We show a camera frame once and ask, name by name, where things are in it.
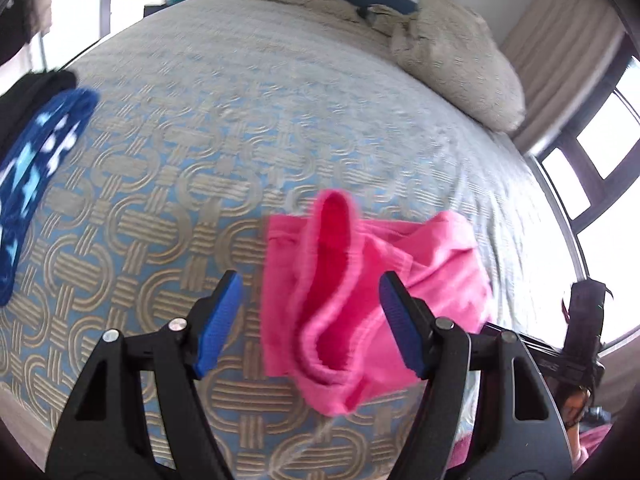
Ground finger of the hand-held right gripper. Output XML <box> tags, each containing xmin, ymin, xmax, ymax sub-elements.
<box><xmin>481</xmin><ymin>324</ymin><xmax>569</xmax><ymax>369</ymax></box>

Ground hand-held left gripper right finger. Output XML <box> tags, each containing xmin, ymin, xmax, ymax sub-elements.
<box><xmin>378</xmin><ymin>270</ymin><xmax>573</xmax><ymax>480</ymax></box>

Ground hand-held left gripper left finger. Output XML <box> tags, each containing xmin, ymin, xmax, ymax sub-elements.
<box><xmin>45</xmin><ymin>270</ymin><xmax>244</xmax><ymax>480</ymax></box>

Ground pink pants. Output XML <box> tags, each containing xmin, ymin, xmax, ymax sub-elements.
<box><xmin>262</xmin><ymin>189</ymin><xmax>494</xmax><ymax>466</ymax></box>

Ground person's right hand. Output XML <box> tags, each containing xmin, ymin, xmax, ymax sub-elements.
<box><xmin>563</xmin><ymin>391</ymin><xmax>589</xmax><ymax>469</ymax></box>

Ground dark framed window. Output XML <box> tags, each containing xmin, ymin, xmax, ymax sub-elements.
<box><xmin>530</xmin><ymin>55</ymin><xmax>640</xmax><ymax>281</ymax></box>

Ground bed with patterned bedspread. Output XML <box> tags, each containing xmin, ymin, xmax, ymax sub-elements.
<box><xmin>0</xmin><ymin>0</ymin><xmax>583</xmax><ymax>480</ymax></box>

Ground blue patterned garment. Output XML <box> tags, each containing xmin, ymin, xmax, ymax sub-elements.
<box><xmin>0</xmin><ymin>87</ymin><xmax>100</xmax><ymax>307</ymax></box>

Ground large patterned pillow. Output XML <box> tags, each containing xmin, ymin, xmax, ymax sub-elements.
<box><xmin>390</xmin><ymin>0</ymin><xmax>527</xmax><ymax>133</ymax></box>

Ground beige curtain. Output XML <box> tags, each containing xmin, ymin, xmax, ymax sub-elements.
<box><xmin>501</xmin><ymin>0</ymin><xmax>627</xmax><ymax>159</ymax></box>

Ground black garment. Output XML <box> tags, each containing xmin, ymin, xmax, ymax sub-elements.
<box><xmin>0</xmin><ymin>70</ymin><xmax>77</xmax><ymax>161</ymax></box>

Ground dark nightstand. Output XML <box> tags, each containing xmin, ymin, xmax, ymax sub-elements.
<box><xmin>143</xmin><ymin>0</ymin><xmax>177</xmax><ymax>19</ymax></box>

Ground crumpled patterned bedding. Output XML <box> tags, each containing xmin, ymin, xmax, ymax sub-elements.
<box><xmin>239</xmin><ymin>0</ymin><xmax>416</xmax><ymax>38</ymax></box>

